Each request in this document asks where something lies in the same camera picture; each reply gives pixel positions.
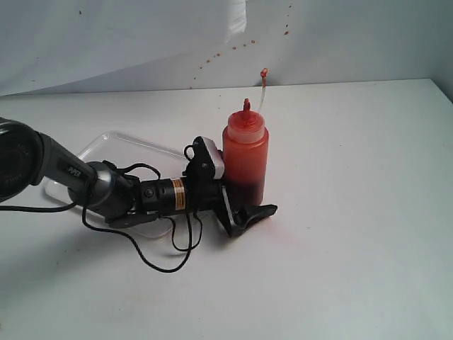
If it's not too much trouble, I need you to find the red sauce squeeze bottle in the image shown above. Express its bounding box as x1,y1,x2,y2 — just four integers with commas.
222,98,269,206

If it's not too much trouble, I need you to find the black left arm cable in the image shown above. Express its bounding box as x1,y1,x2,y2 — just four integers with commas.
0,161,203,274

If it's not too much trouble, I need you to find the white square plastic tray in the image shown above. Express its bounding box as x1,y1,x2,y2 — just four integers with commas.
44,131,187,239

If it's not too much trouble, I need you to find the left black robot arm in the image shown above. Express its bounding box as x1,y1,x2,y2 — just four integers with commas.
1,118,277,237

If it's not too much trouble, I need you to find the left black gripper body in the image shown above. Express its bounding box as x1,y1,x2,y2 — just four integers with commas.
183,166,241,237

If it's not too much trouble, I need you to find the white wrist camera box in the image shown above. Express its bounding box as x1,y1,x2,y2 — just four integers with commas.
183,136,225,181

